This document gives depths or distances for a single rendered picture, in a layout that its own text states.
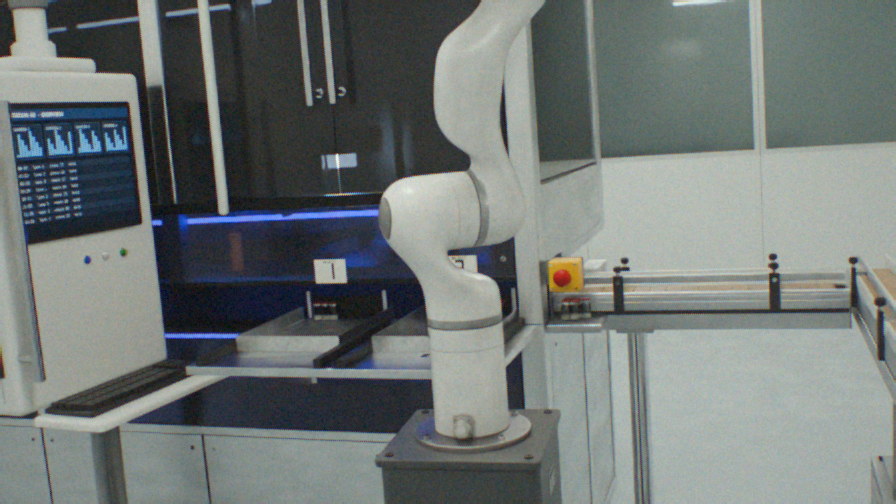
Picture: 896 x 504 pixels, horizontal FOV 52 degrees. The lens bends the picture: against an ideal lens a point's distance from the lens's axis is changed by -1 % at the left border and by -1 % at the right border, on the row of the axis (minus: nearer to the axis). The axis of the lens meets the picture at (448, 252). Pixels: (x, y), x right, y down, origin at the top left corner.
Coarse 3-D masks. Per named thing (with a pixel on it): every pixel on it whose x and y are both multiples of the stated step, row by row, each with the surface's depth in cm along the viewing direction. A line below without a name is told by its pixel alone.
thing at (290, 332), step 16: (272, 320) 231; (288, 320) 239; (304, 320) 245; (320, 320) 244; (336, 320) 242; (352, 320) 241; (368, 320) 224; (240, 336) 215; (256, 336) 214; (272, 336) 213; (288, 336) 211; (304, 336) 210; (320, 336) 209; (336, 336) 208
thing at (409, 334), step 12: (420, 312) 234; (516, 312) 222; (396, 324) 218; (408, 324) 225; (420, 324) 230; (504, 324) 211; (372, 336) 205; (384, 336) 204; (396, 336) 203; (408, 336) 202; (420, 336) 201; (384, 348) 204; (396, 348) 203; (408, 348) 203; (420, 348) 202
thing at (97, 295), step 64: (0, 64) 204; (64, 64) 215; (64, 128) 213; (128, 128) 232; (0, 192) 197; (64, 192) 213; (128, 192) 232; (0, 256) 197; (64, 256) 213; (128, 256) 232; (0, 320) 199; (64, 320) 213; (128, 320) 232; (0, 384) 202; (64, 384) 212
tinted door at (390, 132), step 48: (336, 0) 225; (384, 0) 221; (432, 0) 217; (336, 48) 226; (384, 48) 223; (432, 48) 219; (384, 96) 224; (432, 96) 221; (384, 144) 226; (432, 144) 222
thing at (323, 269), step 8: (320, 264) 235; (328, 264) 234; (336, 264) 234; (344, 264) 233; (320, 272) 235; (328, 272) 235; (336, 272) 234; (344, 272) 233; (320, 280) 236; (328, 280) 235; (336, 280) 234; (344, 280) 234
